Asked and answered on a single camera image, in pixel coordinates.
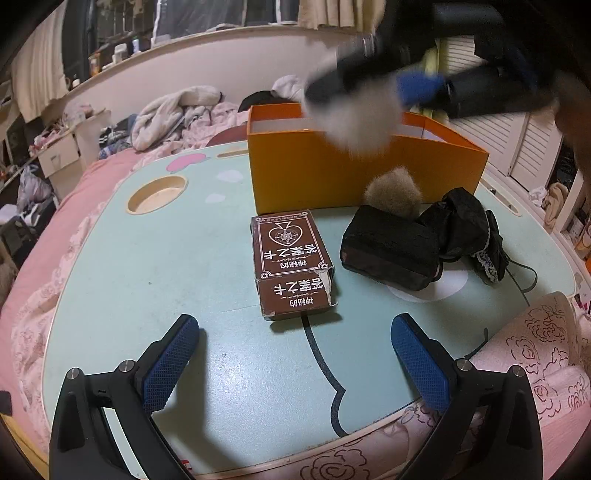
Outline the white cardboard storage box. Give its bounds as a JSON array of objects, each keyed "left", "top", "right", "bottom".
[{"left": 37, "top": 131, "right": 81, "bottom": 178}]

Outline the beige fur pompom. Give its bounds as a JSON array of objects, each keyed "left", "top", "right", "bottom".
[{"left": 361, "top": 167, "right": 424, "bottom": 219}]

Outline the mint green desktop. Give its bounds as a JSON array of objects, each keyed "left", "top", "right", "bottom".
[{"left": 41, "top": 138, "right": 583, "bottom": 478}]

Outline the beige plush toy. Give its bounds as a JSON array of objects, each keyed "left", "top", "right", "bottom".
[{"left": 542, "top": 182, "right": 571, "bottom": 227}]

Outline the person's right forearm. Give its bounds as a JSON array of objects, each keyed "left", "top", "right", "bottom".
[{"left": 551, "top": 74, "right": 591, "bottom": 185}]

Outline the black lace cloth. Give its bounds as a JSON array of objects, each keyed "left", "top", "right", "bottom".
[{"left": 418, "top": 188, "right": 511, "bottom": 283}]

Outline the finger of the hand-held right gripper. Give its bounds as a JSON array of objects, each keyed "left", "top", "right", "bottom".
[
  {"left": 302, "top": 34, "right": 393, "bottom": 104},
  {"left": 396, "top": 28, "right": 561, "bottom": 118}
]

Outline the dark patterned clothes pile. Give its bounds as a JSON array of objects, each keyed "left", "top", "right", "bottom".
[{"left": 99, "top": 115, "right": 139, "bottom": 160}]

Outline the grey plastic bag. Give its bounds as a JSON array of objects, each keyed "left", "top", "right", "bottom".
[{"left": 17, "top": 165, "right": 58, "bottom": 213}]

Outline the white fluffy scrunchie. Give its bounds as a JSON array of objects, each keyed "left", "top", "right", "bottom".
[{"left": 302, "top": 44, "right": 409, "bottom": 160}]

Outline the black pouch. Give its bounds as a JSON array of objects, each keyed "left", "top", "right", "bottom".
[{"left": 340, "top": 204, "right": 445, "bottom": 291}]

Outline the pink bedsheet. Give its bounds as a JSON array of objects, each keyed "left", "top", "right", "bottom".
[{"left": 0, "top": 138, "right": 591, "bottom": 480}]

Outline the black garment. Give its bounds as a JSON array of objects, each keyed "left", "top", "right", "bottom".
[{"left": 238, "top": 90, "right": 287, "bottom": 112}]

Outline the white garment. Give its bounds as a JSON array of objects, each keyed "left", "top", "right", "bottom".
[{"left": 271, "top": 75, "right": 305, "bottom": 100}]

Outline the white bookshelf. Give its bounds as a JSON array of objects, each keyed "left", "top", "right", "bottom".
[{"left": 554, "top": 152, "right": 591, "bottom": 268}]

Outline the cream curtain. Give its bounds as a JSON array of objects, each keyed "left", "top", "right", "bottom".
[
  {"left": 298, "top": 0, "right": 386, "bottom": 31},
  {"left": 9, "top": 4, "right": 70, "bottom": 123}
]

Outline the pink patterned quilt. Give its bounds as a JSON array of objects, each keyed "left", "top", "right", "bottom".
[{"left": 182, "top": 102, "right": 250, "bottom": 148}]

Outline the dark window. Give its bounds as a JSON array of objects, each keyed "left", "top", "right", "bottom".
[{"left": 62, "top": 0, "right": 301, "bottom": 79}]

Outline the orange cardboard box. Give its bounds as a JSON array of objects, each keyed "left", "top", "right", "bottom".
[{"left": 247, "top": 102, "right": 490, "bottom": 217}]

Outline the white louvered closet door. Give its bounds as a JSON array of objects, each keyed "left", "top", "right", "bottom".
[{"left": 438, "top": 37, "right": 568, "bottom": 190}]

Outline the tall white bin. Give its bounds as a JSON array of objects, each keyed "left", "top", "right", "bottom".
[{"left": 74, "top": 108, "right": 114, "bottom": 160}]

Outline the pile of clothes on bed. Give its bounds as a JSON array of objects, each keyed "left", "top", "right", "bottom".
[{"left": 131, "top": 85, "right": 222, "bottom": 151}]

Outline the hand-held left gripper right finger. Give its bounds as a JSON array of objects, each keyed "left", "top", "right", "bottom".
[{"left": 390, "top": 313, "right": 543, "bottom": 480}]

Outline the brown card box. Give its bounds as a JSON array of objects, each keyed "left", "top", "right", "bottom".
[{"left": 250, "top": 209, "right": 340, "bottom": 322}]

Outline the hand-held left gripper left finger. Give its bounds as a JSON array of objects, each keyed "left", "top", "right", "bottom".
[{"left": 48, "top": 313, "right": 201, "bottom": 480}]

